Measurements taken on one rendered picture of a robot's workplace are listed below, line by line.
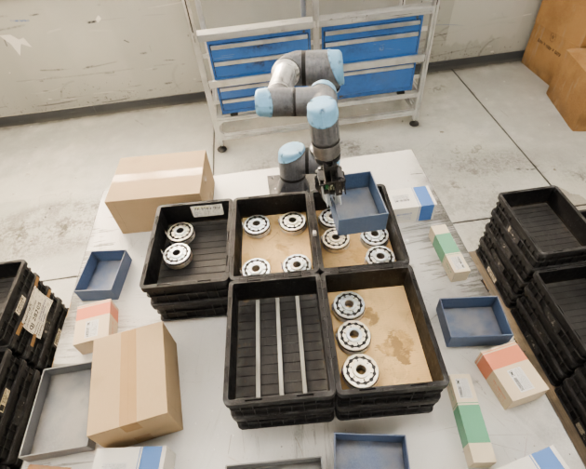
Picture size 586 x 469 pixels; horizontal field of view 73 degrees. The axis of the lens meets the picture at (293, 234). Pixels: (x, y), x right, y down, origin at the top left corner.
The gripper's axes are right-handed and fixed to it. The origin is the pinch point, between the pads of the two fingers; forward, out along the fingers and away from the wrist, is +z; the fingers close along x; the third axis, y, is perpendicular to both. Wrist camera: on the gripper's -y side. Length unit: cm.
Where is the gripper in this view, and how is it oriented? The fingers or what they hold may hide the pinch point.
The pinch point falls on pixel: (332, 200)
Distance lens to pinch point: 124.8
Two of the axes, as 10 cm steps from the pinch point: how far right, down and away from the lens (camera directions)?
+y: 1.0, 7.4, -6.7
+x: 9.8, -1.8, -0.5
